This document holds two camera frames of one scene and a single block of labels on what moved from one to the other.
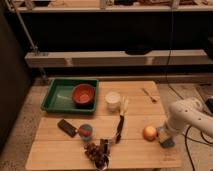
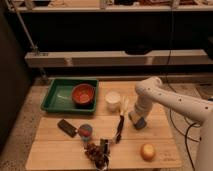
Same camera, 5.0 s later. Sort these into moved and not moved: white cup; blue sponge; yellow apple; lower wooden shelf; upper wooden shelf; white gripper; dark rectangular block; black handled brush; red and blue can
Moved: white gripper; yellow apple; blue sponge
Not moved: upper wooden shelf; dark rectangular block; lower wooden shelf; red and blue can; black handled brush; white cup
